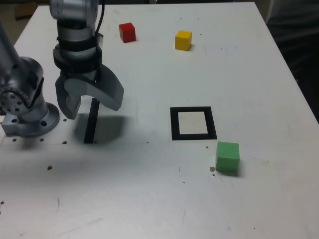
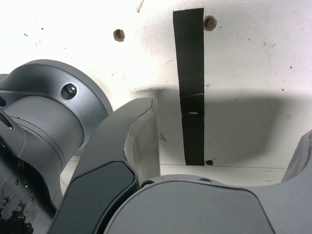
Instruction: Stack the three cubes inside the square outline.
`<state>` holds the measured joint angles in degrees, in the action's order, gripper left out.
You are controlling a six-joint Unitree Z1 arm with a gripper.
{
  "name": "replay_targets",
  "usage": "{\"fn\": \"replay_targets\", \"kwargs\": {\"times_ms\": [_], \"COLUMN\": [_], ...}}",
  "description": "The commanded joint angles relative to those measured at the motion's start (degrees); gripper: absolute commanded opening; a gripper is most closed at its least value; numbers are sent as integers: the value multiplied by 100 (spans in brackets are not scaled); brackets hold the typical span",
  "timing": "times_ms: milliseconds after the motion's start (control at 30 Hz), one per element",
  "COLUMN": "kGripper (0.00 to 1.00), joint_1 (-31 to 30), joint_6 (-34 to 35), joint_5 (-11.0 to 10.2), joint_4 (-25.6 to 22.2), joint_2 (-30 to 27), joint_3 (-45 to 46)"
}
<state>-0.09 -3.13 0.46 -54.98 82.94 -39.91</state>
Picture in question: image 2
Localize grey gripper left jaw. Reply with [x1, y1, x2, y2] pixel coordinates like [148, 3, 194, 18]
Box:
[48, 97, 162, 234]

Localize black tape strip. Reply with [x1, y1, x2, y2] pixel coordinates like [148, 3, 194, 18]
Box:
[173, 8, 206, 167]

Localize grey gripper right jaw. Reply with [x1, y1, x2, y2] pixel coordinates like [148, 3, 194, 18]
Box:
[102, 128, 312, 234]

